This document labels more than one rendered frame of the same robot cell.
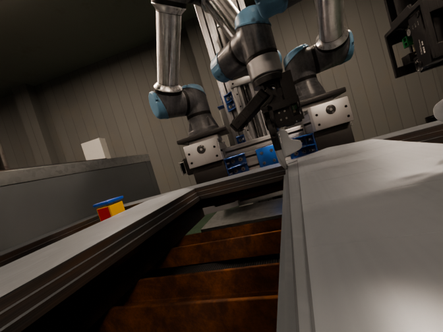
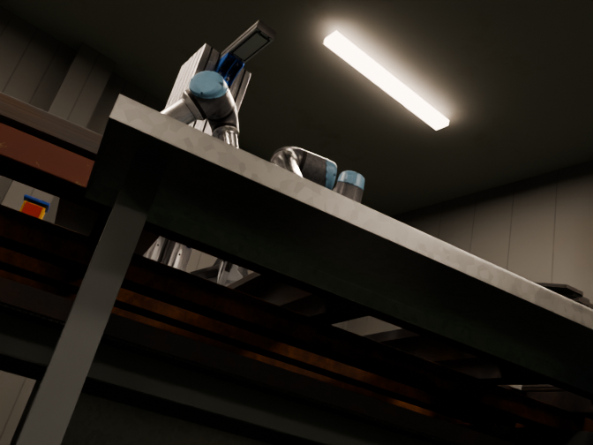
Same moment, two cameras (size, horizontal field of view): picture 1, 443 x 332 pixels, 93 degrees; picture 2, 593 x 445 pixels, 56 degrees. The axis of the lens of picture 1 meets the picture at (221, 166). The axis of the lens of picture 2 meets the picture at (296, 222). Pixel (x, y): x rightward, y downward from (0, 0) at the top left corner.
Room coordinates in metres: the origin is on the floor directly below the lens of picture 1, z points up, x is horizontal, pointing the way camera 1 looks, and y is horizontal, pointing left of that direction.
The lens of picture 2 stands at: (-0.79, 0.68, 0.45)
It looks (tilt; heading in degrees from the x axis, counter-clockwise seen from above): 23 degrees up; 321
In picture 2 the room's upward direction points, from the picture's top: 15 degrees clockwise
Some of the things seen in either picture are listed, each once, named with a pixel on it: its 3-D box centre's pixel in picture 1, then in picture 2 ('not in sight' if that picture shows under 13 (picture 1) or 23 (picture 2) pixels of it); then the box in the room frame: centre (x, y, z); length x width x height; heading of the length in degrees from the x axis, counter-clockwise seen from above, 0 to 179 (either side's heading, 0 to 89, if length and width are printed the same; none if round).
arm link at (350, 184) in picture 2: not in sight; (348, 192); (0.20, -0.26, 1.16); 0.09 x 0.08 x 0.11; 156
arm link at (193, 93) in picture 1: (193, 101); not in sight; (1.01, 0.04, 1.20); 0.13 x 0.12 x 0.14; 124
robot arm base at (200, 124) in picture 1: (202, 124); not in sight; (1.01, 0.03, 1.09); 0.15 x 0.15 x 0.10
